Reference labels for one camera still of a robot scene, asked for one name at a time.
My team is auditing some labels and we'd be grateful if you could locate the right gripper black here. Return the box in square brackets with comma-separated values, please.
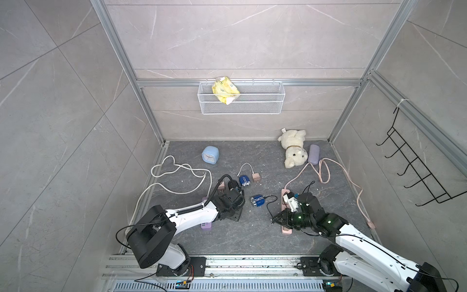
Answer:
[270, 207, 313, 229]

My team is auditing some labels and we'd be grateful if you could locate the black electric shaver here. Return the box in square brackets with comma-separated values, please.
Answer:
[227, 180, 239, 190]

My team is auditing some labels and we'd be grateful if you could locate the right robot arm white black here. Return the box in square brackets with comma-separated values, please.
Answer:
[272, 190, 448, 292]

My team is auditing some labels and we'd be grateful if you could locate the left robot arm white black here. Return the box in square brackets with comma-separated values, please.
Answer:
[116, 175, 246, 276]

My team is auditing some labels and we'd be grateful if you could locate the pink power strip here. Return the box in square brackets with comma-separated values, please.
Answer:
[281, 189, 293, 235]

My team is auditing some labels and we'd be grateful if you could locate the purple power strip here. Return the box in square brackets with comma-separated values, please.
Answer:
[200, 222, 212, 231]

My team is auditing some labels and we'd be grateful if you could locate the light blue alarm clock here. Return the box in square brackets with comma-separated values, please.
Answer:
[201, 146, 220, 164]

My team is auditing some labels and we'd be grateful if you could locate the lavender oval case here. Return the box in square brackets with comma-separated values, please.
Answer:
[308, 144, 321, 165]

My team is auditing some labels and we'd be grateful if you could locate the cream teddy bear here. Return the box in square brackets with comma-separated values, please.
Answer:
[277, 128, 308, 169]

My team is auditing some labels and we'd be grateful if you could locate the yellow wet wipes pack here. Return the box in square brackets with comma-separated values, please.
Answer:
[212, 77, 241, 105]

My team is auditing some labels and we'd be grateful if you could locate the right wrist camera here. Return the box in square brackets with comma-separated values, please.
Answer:
[287, 192, 300, 212]

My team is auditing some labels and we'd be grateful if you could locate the white power cable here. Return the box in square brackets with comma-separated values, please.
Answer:
[125, 155, 213, 237]

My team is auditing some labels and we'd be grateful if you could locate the pink power cable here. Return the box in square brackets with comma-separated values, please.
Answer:
[283, 157, 377, 231]

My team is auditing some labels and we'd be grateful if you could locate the white wire mesh basket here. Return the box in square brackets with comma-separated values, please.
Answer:
[198, 81, 285, 115]

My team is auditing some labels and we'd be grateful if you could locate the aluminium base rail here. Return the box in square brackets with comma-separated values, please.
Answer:
[96, 254, 370, 292]

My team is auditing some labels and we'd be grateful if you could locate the black wall hook rack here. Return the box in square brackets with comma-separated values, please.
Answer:
[376, 107, 467, 207]

